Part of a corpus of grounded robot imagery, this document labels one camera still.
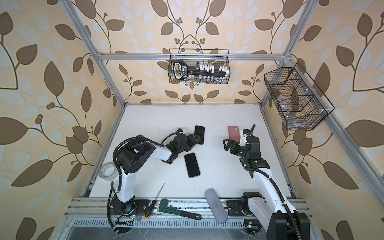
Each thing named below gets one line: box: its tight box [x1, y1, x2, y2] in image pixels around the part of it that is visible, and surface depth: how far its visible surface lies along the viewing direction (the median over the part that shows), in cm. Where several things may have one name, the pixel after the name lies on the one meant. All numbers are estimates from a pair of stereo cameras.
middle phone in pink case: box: [184, 152, 201, 179], surface depth 90 cm
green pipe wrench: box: [157, 198, 202, 221], surface depth 75 cm
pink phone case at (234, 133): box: [228, 125, 241, 143], surface depth 105 cm
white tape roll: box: [98, 161, 119, 181], surface depth 86 cm
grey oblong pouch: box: [204, 188, 228, 224], surface depth 74 cm
